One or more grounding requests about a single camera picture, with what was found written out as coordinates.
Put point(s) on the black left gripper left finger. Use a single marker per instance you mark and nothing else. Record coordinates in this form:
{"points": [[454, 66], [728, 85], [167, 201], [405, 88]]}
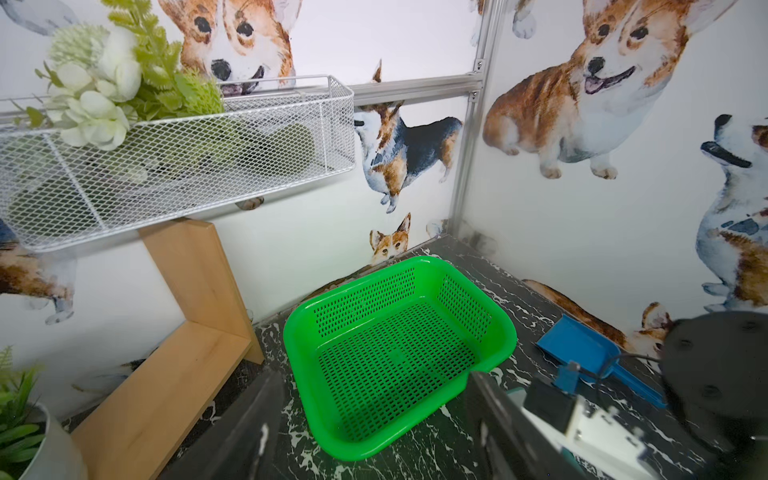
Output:
{"points": [[243, 442]]}

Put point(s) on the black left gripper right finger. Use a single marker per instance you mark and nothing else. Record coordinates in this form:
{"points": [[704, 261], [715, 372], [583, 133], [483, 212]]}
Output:
{"points": [[506, 444]]}

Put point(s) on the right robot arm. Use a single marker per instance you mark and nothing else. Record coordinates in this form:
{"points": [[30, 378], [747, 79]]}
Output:
{"points": [[714, 376]]}

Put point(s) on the wooden shelf stand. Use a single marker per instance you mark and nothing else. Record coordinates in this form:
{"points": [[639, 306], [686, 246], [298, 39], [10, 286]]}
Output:
{"points": [[136, 430]]}

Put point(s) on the green plastic basket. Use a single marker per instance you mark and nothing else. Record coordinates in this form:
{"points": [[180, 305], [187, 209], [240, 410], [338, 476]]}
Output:
{"points": [[375, 357]]}

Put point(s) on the white plant pot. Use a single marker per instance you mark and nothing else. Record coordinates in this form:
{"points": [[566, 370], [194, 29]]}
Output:
{"points": [[57, 456]]}

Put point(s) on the artificial flower plant in pot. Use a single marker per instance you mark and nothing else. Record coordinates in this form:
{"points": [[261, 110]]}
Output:
{"points": [[21, 438]]}

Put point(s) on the artificial fern and white flowers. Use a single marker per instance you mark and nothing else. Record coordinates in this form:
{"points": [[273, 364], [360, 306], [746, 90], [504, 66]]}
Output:
{"points": [[103, 81]]}

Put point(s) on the white wire wall basket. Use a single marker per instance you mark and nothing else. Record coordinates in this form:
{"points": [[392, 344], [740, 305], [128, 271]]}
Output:
{"points": [[54, 195]]}

